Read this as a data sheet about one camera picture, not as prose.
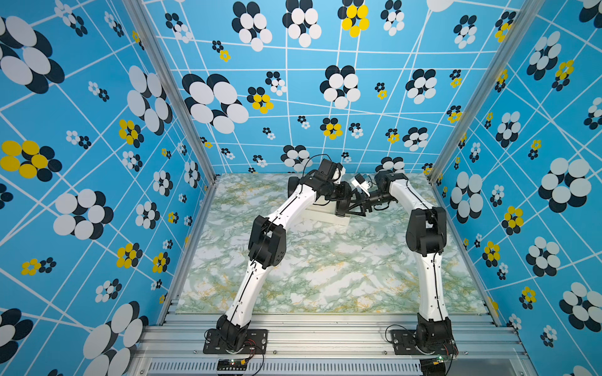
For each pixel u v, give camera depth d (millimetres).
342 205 915
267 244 605
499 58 774
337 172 806
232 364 721
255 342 727
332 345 741
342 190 845
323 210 1040
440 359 704
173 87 862
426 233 631
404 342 726
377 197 868
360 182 864
